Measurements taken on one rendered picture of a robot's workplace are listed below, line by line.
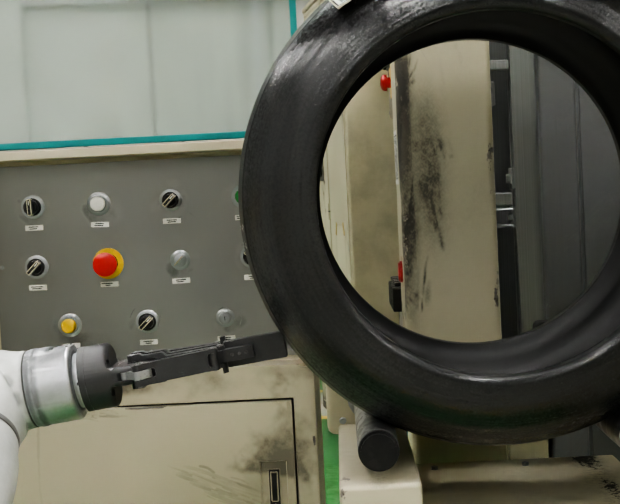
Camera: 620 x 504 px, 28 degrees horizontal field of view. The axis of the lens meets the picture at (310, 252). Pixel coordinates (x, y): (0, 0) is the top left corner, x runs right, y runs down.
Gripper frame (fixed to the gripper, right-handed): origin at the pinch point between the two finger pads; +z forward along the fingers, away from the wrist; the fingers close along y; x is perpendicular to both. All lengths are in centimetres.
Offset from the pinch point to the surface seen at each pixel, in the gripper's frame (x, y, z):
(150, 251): -12, 64, -20
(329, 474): 98, 367, -11
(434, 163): -17.3, 26.3, 26.1
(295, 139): -22.2, -11.4, 9.1
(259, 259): -10.4, -8.5, 2.9
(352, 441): 15.1, 12.6, 8.8
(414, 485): 16.3, -10.5, 14.9
